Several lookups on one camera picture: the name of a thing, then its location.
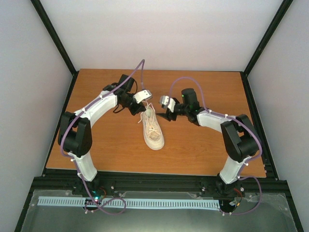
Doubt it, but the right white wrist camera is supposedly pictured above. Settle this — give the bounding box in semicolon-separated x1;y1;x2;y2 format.
159;95;177;113

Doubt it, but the left black frame post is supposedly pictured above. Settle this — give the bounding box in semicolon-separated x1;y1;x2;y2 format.
30;0;77;76

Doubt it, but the black frame post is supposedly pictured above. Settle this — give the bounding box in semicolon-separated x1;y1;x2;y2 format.
243;0;294;76
30;0;77;76

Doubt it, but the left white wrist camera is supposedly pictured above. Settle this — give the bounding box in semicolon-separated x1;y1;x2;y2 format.
133;89;153;103

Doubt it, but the light blue slotted cable duct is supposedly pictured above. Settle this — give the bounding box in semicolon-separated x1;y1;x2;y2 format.
37;196;220;210

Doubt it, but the white shoelace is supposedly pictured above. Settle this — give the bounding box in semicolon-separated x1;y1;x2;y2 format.
138;101;156;124

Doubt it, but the purple cable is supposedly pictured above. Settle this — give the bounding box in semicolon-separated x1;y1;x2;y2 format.
169;76;263;216
59;58;145;215

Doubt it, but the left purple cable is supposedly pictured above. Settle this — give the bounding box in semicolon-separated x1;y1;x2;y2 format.
59;58;145;215

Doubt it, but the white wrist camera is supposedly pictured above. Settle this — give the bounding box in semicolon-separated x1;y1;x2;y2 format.
159;95;177;113
133;89;153;103

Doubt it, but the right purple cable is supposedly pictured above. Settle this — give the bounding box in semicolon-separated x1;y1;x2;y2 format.
169;76;263;216

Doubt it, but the white sneaker shoe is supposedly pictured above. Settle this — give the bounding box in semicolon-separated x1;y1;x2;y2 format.
142;118;165;150

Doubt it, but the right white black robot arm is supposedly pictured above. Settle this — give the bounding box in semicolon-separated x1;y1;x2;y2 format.
158;88;262;195

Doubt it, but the right black frame post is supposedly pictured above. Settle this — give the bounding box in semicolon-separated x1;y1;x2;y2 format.
243;0;294;76

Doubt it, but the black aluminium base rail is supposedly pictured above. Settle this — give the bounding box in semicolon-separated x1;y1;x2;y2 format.
30;169;291;199

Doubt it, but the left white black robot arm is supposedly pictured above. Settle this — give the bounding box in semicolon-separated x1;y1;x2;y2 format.
58;74;152;195

